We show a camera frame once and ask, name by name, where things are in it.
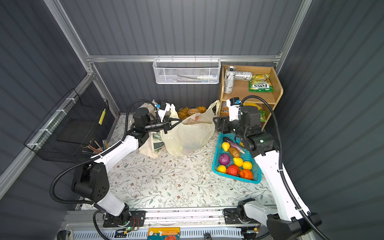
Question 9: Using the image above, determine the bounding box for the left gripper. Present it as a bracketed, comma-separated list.
[143, 115, 181, 135]

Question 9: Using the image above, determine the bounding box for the yellow plastic grocery bag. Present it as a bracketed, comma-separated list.
[160, 100, 220, 157]

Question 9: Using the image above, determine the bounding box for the canvas tote bag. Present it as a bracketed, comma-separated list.
[125, 100, 173, 159]

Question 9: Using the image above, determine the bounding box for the purple onion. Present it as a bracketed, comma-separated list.
[219, 154, 231, 166]

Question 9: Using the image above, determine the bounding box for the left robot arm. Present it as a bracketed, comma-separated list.
[72, 108, 182, 227]

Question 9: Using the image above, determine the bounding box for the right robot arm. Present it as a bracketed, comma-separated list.
[213, 106, 322, 240]

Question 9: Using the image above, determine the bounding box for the yellow bread tray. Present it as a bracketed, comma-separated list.
[178, 107, 207, 120]

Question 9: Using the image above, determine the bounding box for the small green packet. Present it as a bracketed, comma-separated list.
[260, 110, 266, 122]

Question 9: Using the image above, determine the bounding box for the yellow snack packet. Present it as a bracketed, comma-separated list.
[243, 103, 263, 111]

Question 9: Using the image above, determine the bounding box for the orange snack packet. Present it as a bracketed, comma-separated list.
[220, 101, 229, 117]

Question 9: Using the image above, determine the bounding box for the purple eggplant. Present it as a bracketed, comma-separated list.
[223, 137, 245, 154]

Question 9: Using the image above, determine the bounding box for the yellow pear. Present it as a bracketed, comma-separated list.
[222, 142, 231, 152]

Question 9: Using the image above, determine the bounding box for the wooden shelf unit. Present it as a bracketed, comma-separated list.
[217, 64, 284, 128]

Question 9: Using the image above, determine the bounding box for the brown potato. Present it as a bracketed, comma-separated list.
[228, 147, 241, 158]

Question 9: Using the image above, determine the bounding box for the green candy bag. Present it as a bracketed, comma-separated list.
[249, 74, 274, 93]

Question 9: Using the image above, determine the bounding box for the yellow lemon top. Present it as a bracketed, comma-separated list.
[233, 158, 244, 168]

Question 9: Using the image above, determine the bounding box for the teal plastic basket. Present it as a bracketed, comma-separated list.
[212, 133, 262, 184]

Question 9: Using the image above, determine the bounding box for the yellow fruit centre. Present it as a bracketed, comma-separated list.
[242, 161, 253, 170]

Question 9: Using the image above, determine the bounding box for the yellow fruit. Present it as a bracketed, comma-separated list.
[242, 161, 253, 170]
[217, 165, 227, 174]

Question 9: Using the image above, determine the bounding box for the lying white can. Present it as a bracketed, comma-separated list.
[235, 71, 253, 81]

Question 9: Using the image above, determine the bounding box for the tall white energy can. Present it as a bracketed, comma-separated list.
[224, 66, 237, 94]

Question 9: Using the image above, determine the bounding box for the red tomato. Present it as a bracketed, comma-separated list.
[227, 165, 240, 177]

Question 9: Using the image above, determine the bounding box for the toothpaste tube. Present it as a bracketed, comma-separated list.
[197, 75, 218, 82]

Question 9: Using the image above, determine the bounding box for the orange pumpkin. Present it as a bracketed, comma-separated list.
[239, 169, 254, 181]

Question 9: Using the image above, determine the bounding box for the yellow fruit bottom left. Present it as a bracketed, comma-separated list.
[217, 165, 227, 174]

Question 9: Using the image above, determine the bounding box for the teal orange card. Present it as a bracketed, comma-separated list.
[147, 227, 181, 240]

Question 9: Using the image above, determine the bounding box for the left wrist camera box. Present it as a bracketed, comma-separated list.
[156, 103, 171, 122]

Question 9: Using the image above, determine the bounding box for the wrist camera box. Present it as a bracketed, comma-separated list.
[156, 103, 171, 122]
[226, 97, 242, 122]

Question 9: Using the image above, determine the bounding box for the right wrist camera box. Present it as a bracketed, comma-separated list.
[226, 97, 242, 122]

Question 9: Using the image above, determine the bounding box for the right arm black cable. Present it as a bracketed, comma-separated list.
[239, 95, 331, 240]

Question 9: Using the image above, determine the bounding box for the white wire wall basket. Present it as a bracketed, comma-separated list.
[153, 58, 222, 85]

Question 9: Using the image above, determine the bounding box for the black wire wall basket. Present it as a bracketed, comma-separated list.
[24, 91, 115, 163]

